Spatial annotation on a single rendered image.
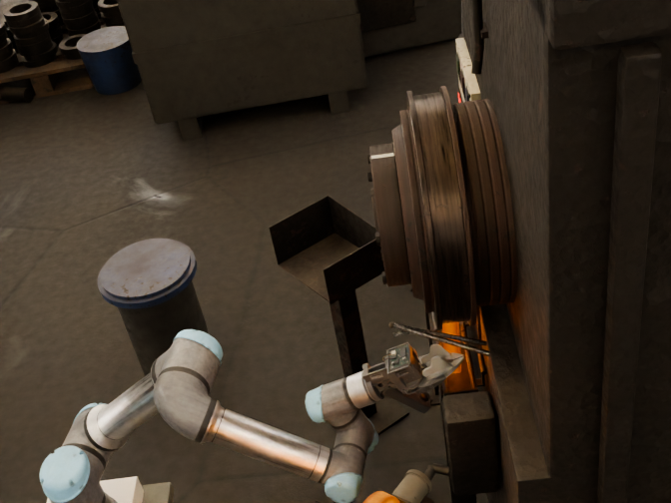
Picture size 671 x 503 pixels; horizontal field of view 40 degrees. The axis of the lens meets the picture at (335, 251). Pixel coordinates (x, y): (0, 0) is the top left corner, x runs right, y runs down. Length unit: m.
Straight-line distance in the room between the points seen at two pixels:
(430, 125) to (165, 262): 1.52
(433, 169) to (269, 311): 1.83
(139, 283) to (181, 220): 1.03
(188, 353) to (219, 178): 2.19
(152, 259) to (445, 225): 1.59
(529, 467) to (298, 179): 2.54
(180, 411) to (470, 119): 0.84
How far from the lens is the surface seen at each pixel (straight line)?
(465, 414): 1.84
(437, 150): 1.62
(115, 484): 2.49
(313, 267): 2.55
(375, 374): 1.96
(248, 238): 3.72
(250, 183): 4.05
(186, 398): 1.95
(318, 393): 2.03
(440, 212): 1.59
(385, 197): 1.68
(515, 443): 1.70
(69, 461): 2.27
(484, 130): 1.68
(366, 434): 2.07
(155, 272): 2.96
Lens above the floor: 2.19
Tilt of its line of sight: 38 degrees down
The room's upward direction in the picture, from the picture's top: 11 degrees counter-clockwise
